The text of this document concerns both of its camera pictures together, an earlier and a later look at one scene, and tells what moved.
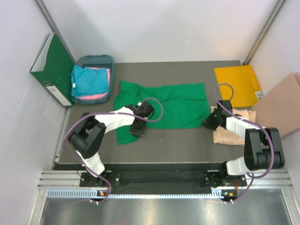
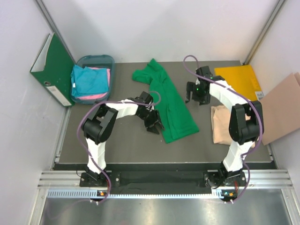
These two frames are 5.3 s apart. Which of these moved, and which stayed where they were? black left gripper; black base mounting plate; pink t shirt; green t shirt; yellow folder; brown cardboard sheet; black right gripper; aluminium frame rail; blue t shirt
Moved: green t shirt; black left gripper; black right gripper
Stayed: black base mounting plate; yellow folder; pink t shirt; aluminium frame rail; blue t shirt; brown cardboard sheet
